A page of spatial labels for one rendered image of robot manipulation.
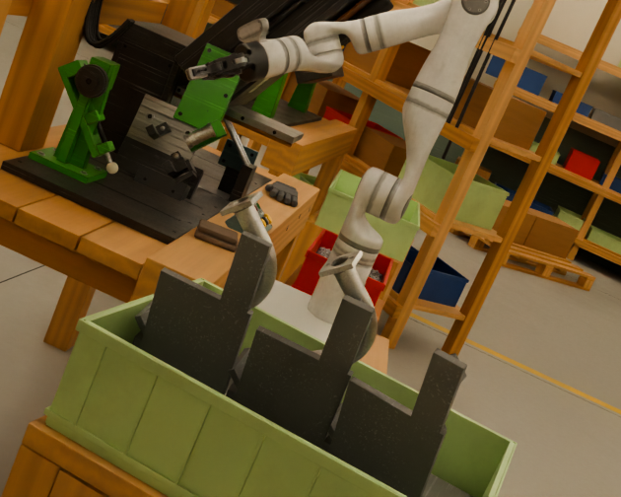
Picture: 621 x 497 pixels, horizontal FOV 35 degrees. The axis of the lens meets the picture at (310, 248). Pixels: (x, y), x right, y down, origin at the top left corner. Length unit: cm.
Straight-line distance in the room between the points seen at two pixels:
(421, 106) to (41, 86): 93
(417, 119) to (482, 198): 328
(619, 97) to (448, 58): 949
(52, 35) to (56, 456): 122
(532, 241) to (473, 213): 425
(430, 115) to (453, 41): 15
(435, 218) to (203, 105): 265
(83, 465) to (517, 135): 407
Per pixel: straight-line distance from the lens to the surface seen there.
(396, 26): 205
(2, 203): 209
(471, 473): 172
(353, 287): 137
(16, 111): 249
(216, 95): 257
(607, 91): 1145
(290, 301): 211
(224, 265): 213
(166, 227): 224
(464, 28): 202
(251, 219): 142
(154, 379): 139
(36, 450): 150
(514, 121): 521
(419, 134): 200
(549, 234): 959
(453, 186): 501
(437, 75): 201
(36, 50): 246
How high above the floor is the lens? 149
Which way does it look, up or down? 13 degrees down
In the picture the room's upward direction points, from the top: 23 degrees clockwise
